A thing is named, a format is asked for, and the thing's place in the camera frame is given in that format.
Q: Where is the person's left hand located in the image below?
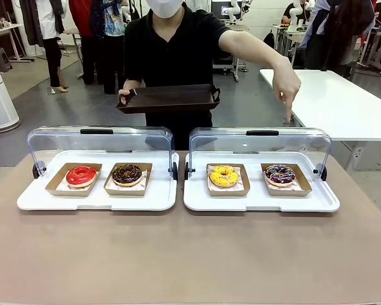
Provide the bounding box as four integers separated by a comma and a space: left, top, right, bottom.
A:
272, 58, 302, 123

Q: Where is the person's right hand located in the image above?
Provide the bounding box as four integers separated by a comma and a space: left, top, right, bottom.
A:
117, 88, 138, 105

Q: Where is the dark brown serving tray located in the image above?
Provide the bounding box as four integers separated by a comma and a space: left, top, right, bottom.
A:
115, 83, 222, 114

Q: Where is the purple sprinkled donut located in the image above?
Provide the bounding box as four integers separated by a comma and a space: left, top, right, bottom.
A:
264, 163, 296, 188

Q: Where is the brown cardboard donut tray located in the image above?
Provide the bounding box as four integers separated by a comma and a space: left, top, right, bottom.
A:
206, 163, 251, 197
104, 162, 153, 196
44, 162, 103, 197
260, 163, 313, 197

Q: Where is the person's right forearm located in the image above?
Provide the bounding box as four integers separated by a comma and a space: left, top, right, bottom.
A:
123, 78, 145, 93

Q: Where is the person's left forearm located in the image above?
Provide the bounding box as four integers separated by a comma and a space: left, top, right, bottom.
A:
237, 34, 290, 72

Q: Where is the person's black shirt torso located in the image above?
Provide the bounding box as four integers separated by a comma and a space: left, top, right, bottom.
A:
123, 2, 231, 152

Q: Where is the chocolate glazed donut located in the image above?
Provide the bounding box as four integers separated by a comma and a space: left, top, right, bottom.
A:
111, 163, 143, 187

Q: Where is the red glazed donut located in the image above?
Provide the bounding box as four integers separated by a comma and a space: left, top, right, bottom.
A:
65, 165, 98, 189

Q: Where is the yellow sprinkled donut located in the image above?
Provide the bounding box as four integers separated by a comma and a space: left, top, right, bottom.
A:
208, 164, 241, 189

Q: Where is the black backpack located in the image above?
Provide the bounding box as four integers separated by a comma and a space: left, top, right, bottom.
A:
262, 29, 276, 49

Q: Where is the white table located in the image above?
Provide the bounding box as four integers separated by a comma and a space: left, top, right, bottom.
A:
259, 68, 381, 172

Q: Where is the bystander in blue patterned shirt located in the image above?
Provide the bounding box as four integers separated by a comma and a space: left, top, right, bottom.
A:
93, 0, 128, 95

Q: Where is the bystander in red shirt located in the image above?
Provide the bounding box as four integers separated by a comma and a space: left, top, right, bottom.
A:
68, 0, 99, 86

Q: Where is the clear display case lid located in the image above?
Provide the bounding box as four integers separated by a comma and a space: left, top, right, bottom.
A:
184, 126, 333, 182
27, 125, 178, 180

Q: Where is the white printed paper liner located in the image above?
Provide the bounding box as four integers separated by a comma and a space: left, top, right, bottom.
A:
55, 176, 95, 193
206, 165, 246, 192
107, 170, 149, 191

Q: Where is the white face mask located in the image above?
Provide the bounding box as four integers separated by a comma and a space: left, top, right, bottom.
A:
145, 0, 184, 19

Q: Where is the bystander in white shirt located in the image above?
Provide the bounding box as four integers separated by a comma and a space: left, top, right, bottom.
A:
18, 0, 69, 93

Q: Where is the white display case base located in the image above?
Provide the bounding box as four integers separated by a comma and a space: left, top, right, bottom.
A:
17, 149, 180, 212
183, 151, 341, 213

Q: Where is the white air purifier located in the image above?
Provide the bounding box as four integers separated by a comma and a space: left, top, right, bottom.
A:
0, 46, 21, 132

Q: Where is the grey plastic stool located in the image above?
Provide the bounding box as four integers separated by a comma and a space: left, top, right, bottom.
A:
0, 47, 13, 73

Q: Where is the wooden top desk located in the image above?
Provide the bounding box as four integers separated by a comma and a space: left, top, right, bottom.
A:
0, 23, 32, 64

